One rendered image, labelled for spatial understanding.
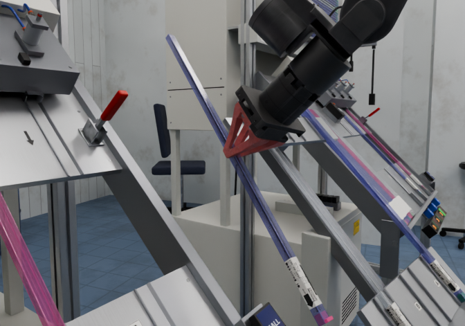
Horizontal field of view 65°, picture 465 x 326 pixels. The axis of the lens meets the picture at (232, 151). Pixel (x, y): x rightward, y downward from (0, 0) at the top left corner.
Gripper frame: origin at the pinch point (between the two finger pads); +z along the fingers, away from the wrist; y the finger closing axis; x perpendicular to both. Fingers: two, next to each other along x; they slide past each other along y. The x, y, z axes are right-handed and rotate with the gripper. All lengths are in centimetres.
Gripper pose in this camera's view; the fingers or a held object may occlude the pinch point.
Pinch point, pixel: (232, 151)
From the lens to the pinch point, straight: 52.9
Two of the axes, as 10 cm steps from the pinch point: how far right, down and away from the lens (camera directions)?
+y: -6.5, -0.7, -7.5
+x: 4.3, 7.8, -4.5
